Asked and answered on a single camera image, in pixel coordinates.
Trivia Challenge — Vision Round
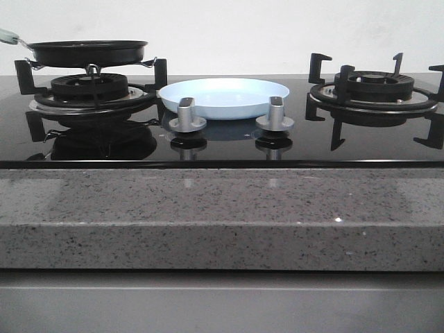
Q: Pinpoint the light blue plate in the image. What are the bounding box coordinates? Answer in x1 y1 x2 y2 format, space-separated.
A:
159 78 290 120

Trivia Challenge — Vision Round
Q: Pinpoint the black frying pan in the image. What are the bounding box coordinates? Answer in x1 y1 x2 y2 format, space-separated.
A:
1 29 148 68

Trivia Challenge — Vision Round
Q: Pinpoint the left silver stove knob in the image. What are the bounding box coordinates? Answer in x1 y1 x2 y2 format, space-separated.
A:
169 97 207 133

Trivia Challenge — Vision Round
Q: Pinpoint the silver stove knob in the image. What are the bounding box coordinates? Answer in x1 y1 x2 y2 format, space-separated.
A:
255 96 294 132
169 97 207 133

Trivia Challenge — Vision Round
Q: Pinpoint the right silver stove knob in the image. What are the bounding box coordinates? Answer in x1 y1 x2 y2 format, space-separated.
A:
255 96 294 132

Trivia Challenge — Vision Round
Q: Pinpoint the black glass cooktop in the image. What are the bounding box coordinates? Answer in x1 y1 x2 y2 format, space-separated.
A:
1 76 443 169

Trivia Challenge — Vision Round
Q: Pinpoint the left black gas burner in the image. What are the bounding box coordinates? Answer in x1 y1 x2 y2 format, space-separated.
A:
15 58 167 122

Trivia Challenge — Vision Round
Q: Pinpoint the black gas burner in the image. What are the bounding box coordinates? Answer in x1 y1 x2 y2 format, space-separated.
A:
305 53 443 150
15 58 167 122

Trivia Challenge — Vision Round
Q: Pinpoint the right black gas burner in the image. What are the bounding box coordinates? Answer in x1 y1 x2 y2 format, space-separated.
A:
305 53 443 150

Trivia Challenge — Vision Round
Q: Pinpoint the grey cabinet drawer front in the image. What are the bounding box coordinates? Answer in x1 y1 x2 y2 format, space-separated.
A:
1 270 443 332

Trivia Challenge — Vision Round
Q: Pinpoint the wire pan support ring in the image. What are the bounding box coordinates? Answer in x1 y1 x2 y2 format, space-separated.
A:
24 56 157 108

